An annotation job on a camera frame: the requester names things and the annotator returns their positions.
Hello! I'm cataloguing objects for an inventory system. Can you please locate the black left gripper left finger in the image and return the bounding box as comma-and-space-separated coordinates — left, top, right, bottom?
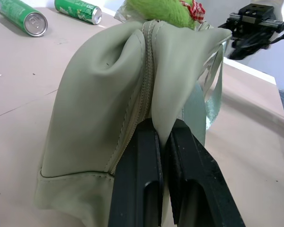
108, 118, 166, 227

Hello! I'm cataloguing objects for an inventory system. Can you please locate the green soda can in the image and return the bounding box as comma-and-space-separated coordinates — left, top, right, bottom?
54, 0, 103, 26
0, 0, 49, 38

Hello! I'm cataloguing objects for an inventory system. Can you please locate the green plush keychain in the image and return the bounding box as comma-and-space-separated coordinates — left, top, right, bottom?
123, 0, 206, 30

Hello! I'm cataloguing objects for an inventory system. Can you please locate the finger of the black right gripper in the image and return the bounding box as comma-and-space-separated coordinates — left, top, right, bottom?
228, 34, 273, 61
217, 19, 235, 34

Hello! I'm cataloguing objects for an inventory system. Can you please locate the pale green zip pouch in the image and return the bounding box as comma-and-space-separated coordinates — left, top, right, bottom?
33, 20, 233, 227

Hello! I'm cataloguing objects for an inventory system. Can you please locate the clear plastic wrapper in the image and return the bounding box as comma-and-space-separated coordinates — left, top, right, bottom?
114, 4, 145, 24

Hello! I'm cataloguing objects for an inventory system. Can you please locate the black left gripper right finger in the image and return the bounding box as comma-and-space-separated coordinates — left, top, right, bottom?
164, 119, 246, 227

